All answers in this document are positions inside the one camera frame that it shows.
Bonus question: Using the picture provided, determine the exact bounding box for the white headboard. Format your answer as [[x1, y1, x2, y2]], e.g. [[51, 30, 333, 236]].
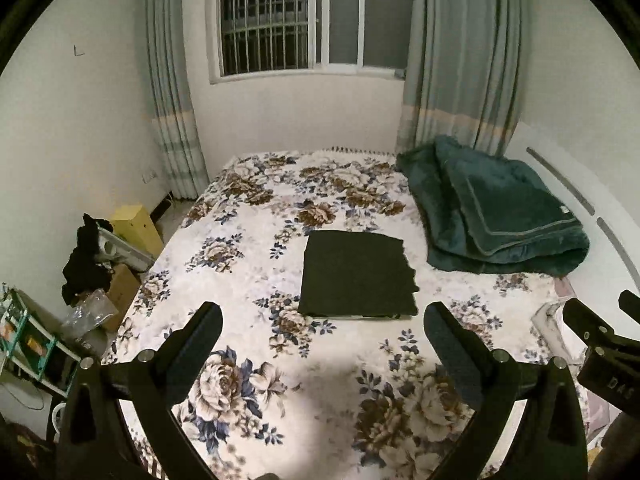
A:
[[506, 122, 639, 325]]

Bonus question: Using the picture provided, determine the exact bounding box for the dark green plush blanket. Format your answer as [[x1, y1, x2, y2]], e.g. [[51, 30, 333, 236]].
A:
[[397, 136, 590, 278]]

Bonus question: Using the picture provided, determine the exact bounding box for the clear plastic bag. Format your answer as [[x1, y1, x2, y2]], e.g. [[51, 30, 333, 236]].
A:
[[61, 289, 118, 340]]

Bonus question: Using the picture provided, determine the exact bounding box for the green white shelf rack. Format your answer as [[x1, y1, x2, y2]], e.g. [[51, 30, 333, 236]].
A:
[[1, 283, 80, 398]]

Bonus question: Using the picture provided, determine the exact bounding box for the floral bed cover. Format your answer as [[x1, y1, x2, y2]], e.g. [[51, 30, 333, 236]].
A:
[[105, 140, 590, 479]]

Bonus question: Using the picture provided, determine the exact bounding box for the barred window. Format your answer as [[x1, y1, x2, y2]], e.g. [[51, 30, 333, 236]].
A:
[[205, 0, 412, 82]]

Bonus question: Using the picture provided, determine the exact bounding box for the folded black cloth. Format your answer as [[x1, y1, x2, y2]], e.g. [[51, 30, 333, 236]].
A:
[[298, 230, 419, 318]]

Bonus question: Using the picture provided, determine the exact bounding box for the brown cardboard box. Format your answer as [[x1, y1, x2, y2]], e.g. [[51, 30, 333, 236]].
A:
[[103, 263, 140, 333]]

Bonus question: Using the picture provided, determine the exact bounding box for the black garment pile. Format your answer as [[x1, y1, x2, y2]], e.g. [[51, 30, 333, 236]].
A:
[[61, 214, 113, 307]]

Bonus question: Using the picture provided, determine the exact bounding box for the striped curtain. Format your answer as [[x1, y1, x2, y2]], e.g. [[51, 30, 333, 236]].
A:
[[134, 0, 209, 200], [396, 0, 529, 156]]

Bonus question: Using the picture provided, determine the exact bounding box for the yellow box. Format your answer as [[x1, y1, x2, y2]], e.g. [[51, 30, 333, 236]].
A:
[[110, 204, 164, 258]]

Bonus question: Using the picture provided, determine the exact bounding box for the right striped curtain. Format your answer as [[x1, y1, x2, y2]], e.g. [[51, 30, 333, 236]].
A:
[[396, 0, 529, 156]]

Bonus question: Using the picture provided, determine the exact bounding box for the white grey appliance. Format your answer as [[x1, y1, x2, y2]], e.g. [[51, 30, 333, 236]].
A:
[[96, 228, 155, 273]]

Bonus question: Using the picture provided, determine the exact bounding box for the left striped curtain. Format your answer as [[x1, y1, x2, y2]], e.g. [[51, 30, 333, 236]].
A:
[[134, 0, 209, 200]]

